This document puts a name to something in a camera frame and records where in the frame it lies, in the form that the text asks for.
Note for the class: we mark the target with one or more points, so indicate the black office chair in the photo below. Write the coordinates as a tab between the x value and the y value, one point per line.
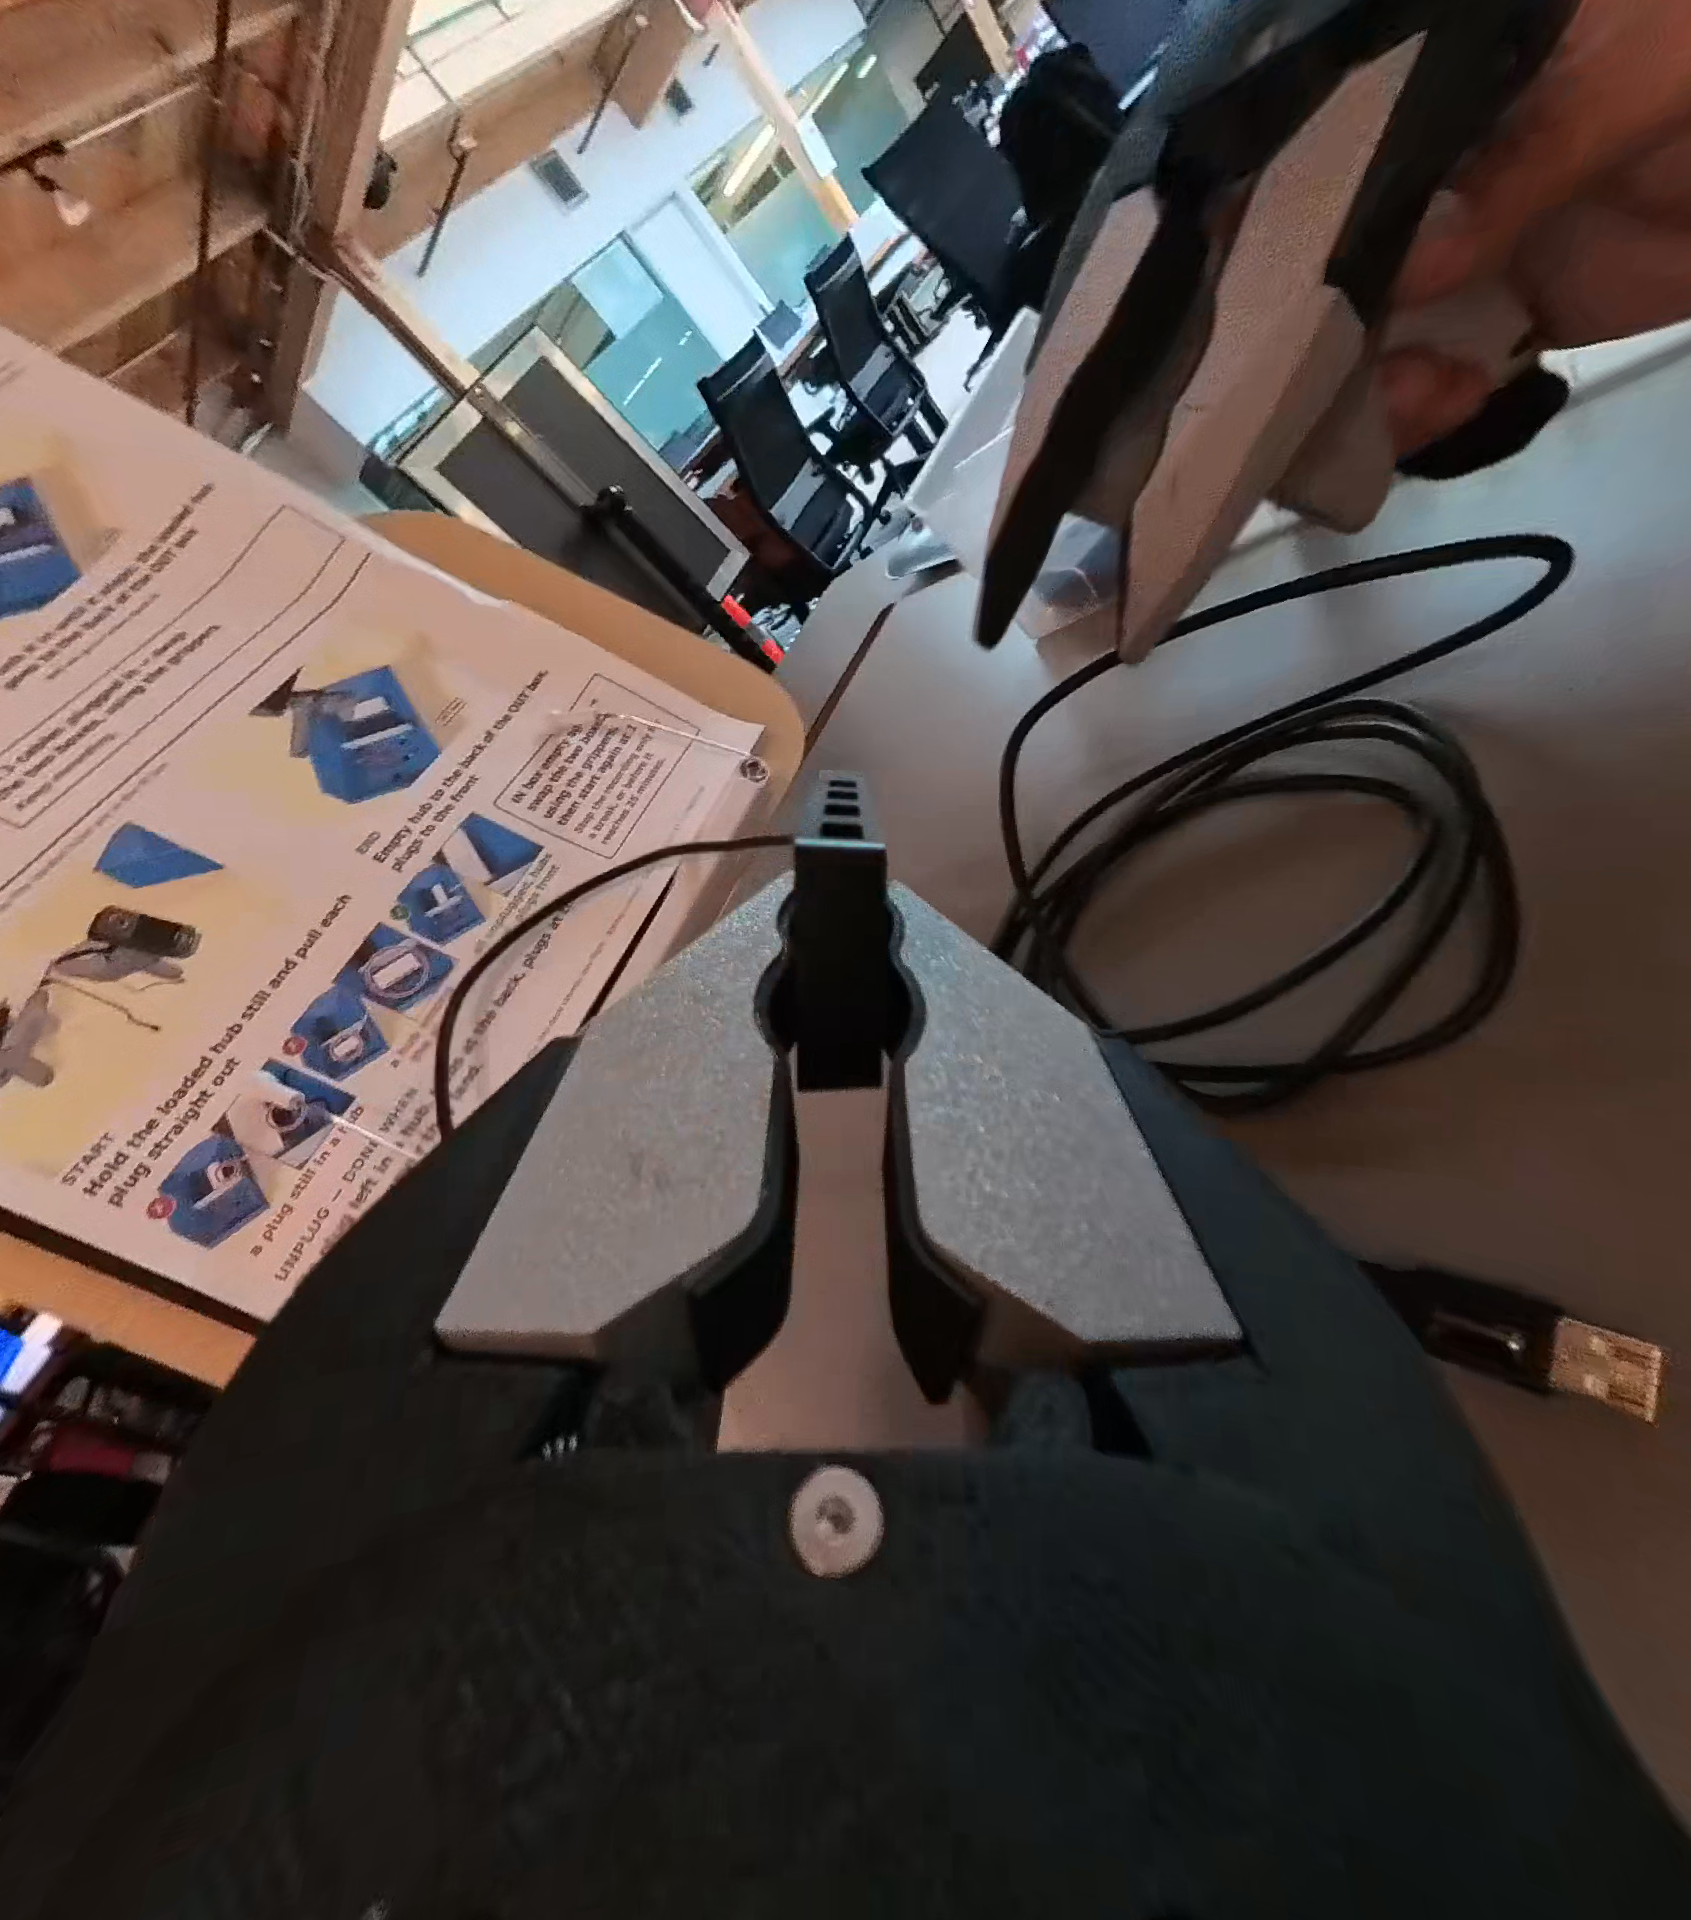
784	450
951	197
867	360

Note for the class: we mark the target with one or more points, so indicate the person's right hand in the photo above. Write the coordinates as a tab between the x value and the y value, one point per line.
1656	182

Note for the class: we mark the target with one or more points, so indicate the instruction sheet on stand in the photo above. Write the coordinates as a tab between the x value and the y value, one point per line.
739	796

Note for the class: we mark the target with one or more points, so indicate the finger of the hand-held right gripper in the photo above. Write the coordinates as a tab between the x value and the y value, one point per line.
1266	377
1086	345

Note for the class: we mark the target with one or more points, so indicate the hanging light bulb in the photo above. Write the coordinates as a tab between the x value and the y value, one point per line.
67	197

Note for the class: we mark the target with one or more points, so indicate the printed instruction sheet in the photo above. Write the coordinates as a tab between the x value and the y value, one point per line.
186	752

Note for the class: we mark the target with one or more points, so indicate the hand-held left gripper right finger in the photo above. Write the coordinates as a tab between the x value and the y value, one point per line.
1055	1186

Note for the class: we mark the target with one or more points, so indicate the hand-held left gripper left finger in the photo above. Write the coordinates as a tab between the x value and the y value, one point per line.
635	1171

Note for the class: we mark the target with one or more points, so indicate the marker sign on tripod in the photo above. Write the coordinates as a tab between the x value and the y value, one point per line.
576	450

